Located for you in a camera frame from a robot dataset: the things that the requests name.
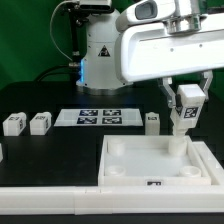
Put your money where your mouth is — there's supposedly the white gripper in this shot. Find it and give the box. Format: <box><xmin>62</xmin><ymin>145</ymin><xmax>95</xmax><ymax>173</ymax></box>
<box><xmin>115</xmin><ymin>23</ymin><xmax>224</xmax><ymax>108</ymax></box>

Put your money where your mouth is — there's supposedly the white square table top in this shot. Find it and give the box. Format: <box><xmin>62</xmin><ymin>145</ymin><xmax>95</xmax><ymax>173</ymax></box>
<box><xmin>98</xmin><ymin>135</ymin><xmax>212</xmax><ymax>187</ymax></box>

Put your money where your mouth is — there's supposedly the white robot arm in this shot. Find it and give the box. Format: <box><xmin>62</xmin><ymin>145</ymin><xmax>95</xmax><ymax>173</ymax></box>
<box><xmin>79</xmin><ymin>0</ymin><xmax>224</xmax><ymax>107</ymax></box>

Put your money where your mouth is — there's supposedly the white L-shaped obstacle fence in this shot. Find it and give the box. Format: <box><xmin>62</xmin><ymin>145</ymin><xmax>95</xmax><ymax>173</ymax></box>
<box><xmin>0</xmin><ymin>142</ymin><xmax>224</xmax><ymax>215</ymax></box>

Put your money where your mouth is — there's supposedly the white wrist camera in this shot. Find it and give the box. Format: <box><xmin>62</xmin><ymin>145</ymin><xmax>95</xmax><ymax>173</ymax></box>
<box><xmin>116</xmin><ymin>0</ymin><xmax>176</xmax><ymax>32</ymax></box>

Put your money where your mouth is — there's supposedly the white marker base plate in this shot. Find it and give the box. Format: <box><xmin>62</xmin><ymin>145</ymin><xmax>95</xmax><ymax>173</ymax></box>
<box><xmin>55</xmin><ymin>108</ymin><xmax>143</xmax><ymax>127</ymax></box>

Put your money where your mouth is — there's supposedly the black cable bundle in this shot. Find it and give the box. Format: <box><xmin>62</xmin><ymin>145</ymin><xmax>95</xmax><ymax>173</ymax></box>
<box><xmin>34</xmin><ymin>64</ymin><xmax>81</xmax><ymax>83</ymax></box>

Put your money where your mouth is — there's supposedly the grey cable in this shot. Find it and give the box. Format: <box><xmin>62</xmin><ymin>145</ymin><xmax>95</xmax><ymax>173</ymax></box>
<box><xmin>49</xmin><ymin>0</ymin><xmax>81</xmax><ymax>63</ymax></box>

